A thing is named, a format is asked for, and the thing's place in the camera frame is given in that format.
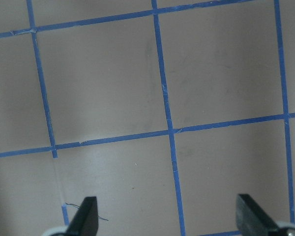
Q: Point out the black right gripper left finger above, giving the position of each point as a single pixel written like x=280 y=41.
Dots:
x=85 y=221

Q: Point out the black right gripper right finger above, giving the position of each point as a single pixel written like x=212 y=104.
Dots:
x=252 y=220

